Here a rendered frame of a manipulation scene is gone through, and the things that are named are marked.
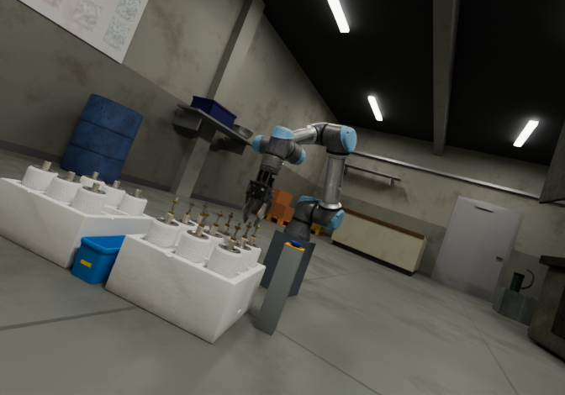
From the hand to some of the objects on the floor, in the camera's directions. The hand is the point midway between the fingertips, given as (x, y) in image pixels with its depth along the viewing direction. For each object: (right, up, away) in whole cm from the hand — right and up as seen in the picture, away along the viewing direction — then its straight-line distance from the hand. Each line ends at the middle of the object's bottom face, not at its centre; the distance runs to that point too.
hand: (250, 221), depth 111 cm
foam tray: (-74, -10, +12) cm, 75 cm away
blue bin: (-50, -18, 0) cm, 53 cm away
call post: (+5, -39, +1) cm, 39 cm away
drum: (-191, +22, +210) cm, 284 cm away
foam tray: (-23, -28, 0) cm, 36 cm away
